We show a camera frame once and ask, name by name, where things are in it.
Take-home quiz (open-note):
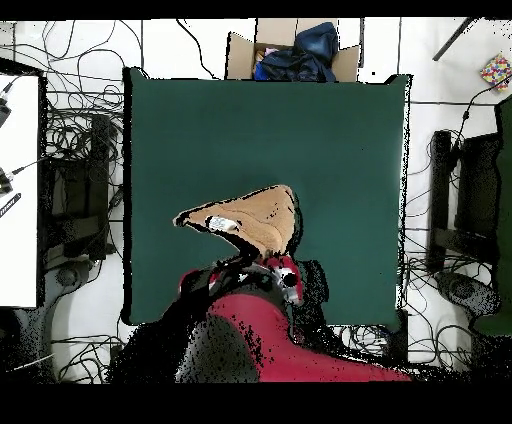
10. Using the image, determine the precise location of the orange terry towel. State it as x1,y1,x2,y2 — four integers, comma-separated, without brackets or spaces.
172,183,304,259

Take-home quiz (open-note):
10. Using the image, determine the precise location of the dark green table cloth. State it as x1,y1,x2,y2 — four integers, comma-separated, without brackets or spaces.
121,66,413,333
473,95,512,337

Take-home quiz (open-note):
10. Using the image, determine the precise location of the black equipment stand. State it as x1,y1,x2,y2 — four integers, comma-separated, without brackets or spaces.
39,114,123,273
426,129,501,275

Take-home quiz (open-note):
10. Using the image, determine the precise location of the dark blue garment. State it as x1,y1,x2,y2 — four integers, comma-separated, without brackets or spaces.
253,21,341,83

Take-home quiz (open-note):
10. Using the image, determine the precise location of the pink and yellow garment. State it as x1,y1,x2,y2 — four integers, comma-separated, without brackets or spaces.
255,46,281,64

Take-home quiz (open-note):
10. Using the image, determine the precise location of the cardboard box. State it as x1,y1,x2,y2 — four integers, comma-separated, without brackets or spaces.
225,17,363,83

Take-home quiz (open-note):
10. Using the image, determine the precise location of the white table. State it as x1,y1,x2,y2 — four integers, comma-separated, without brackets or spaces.
0,73,41,309

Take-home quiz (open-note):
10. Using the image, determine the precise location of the black metal bar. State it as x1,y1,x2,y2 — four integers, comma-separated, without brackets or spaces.
431,17,479,62

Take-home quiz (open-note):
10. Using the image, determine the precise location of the multicoloured patterned bundle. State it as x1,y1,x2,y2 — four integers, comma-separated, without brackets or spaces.
479,53,512,93

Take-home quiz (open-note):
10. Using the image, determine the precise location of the black ribbed strip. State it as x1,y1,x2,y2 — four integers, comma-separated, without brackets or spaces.
0,192,22,219

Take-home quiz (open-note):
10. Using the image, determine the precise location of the black connector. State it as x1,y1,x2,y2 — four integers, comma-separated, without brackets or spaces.
0,166,16,197

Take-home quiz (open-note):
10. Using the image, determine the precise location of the black device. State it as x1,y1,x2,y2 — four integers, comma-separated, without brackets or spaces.
0,95,13,129

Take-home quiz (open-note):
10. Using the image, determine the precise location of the blue and black cable tangle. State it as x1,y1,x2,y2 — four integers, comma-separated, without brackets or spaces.
329,324,403,361

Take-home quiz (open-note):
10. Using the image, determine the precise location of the black cable with plug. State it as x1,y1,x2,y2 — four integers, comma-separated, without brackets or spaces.
449,77,512,161

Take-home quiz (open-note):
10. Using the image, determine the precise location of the long black cable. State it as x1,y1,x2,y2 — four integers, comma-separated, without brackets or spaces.
175,18,219,80

